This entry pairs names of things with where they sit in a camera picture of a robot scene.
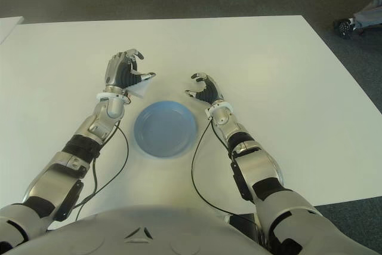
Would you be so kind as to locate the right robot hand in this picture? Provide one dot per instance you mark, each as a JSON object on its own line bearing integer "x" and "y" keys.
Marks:
{"x": 210, "y": 92}

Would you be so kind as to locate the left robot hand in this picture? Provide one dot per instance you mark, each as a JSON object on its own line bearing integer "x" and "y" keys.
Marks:
{"x": 119, "y": 73}

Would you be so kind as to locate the white charger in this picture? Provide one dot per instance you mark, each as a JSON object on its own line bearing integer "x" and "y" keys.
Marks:
{"x": 140, "y": 90}

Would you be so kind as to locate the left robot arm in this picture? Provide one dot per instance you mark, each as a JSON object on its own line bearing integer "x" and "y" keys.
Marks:
{"x": 59, "y": 177}

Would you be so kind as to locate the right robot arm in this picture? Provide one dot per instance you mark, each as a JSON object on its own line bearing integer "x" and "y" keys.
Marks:
{"x": 262, "y": 168}

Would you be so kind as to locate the blue plate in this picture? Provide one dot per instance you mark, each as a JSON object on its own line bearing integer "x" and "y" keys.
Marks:
{"x": 165, "y": 129}

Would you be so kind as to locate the white side table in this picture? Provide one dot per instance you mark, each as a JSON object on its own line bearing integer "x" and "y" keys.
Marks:
{"x": 8, "y": 26}

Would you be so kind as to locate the black shoe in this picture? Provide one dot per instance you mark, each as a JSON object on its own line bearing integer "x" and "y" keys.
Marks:
{"x": 343, "y": 27}

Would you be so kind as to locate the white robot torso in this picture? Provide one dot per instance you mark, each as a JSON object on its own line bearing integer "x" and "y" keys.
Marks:
{"x": 134, "y": 237}

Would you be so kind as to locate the grey trouser leg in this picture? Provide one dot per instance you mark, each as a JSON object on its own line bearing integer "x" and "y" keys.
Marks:
{"x": 370, "y": 16}

